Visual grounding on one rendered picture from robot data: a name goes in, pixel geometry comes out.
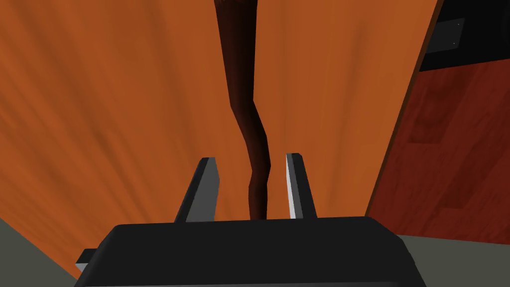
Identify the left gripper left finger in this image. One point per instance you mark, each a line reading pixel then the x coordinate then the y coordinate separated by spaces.
pixel 202 195

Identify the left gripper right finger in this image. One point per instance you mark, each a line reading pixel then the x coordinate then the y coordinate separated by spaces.
pixel 301 191

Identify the orange wooden door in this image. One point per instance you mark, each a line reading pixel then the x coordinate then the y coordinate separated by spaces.
pixel 119 119

